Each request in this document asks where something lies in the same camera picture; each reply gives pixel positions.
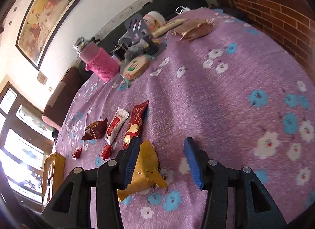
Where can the maroon armchair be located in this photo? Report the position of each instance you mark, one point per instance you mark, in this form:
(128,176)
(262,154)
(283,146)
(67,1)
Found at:
(61,99)

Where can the brown wrapped snack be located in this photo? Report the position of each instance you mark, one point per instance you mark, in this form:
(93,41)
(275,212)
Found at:
(193,29)

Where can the dark red crinkled snack bag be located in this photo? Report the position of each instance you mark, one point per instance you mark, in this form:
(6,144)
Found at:
(95,130)

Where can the pink sleeved glass bottle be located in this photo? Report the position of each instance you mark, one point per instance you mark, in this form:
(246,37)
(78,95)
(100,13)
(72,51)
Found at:
(96,59)

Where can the red gold long snack bar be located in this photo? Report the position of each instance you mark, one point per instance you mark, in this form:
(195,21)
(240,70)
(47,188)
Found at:
(135,125)

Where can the large yellow snack pack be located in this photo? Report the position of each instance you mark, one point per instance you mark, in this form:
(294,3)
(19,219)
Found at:
(146,172)

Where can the yellow cardboard box tray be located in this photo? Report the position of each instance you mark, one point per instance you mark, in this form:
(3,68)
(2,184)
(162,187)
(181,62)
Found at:
(53,176)

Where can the window door frame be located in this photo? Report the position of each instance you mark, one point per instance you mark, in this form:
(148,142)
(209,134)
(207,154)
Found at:
(26,141)

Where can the small dark red candy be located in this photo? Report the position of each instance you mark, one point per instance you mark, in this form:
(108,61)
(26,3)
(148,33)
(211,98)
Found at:
(76,154)

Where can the beige long snack pack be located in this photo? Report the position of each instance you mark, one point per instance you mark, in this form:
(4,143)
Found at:
(168,26)

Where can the round cracker pack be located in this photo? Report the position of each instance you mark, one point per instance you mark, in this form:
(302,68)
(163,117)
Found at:
(130,70)

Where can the purple floral tablecloth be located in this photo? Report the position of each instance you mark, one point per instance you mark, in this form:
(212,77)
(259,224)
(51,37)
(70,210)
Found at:
(242,98)

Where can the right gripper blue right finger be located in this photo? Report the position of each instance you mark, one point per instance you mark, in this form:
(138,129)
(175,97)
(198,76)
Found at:
(253,205)

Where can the white plastic jar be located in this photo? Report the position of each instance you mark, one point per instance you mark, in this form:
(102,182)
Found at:
(154,20)

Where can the white red snack sachet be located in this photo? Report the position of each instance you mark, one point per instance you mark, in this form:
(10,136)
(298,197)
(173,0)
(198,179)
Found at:
(115,125)

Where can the black phone stand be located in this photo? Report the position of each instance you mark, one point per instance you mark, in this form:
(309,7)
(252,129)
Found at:
(136,28)

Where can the framed painting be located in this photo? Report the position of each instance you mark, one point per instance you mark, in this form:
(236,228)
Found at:
(39,26)

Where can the black sofa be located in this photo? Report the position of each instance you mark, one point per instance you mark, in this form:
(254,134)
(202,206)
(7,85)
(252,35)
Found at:
(118,42)

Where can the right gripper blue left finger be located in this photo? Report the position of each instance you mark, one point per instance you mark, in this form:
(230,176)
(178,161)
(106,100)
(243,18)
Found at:
(70,205)

